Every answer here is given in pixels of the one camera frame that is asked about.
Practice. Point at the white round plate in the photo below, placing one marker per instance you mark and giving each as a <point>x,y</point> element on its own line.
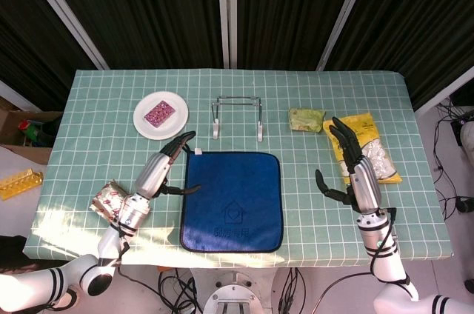
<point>170,125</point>

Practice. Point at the black pleated curtain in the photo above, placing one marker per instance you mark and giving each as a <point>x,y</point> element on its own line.
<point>426,14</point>
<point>289,14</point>
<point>22,32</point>
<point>148,14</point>

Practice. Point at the green checked tablecloth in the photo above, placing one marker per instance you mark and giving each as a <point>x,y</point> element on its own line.
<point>296,180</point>

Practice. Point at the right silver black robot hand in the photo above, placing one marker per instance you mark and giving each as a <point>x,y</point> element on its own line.
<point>364,184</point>

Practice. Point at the red and green packet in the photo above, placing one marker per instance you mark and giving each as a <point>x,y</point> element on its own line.
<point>29,130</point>

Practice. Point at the white partition frame post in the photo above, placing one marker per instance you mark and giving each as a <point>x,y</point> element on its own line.
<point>67,14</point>
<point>444,93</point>
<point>222,14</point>
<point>344,14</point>

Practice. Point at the beige and red snack packet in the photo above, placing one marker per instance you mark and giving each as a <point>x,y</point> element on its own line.
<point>107,199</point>

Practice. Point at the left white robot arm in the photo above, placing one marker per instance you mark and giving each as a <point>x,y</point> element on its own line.
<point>107,243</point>

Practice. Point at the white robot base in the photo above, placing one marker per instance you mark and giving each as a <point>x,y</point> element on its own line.
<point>237,295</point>

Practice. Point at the blue and grey microfiber towel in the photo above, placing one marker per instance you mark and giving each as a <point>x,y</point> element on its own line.
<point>231,195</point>

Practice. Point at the yellow marshmallow bag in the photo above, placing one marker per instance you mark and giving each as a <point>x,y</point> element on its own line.
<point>377,143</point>

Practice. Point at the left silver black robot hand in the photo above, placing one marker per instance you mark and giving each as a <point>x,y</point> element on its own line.
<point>152,173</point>

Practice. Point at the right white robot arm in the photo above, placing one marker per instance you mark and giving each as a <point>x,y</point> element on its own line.
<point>385,266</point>

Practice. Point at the pink sprinkled cake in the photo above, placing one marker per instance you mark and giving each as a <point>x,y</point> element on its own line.
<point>159,114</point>

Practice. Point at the green crumpled snack packet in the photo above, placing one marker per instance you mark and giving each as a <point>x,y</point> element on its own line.
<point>305,119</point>

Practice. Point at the brown cardboard box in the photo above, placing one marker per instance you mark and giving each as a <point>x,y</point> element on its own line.
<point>15,121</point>

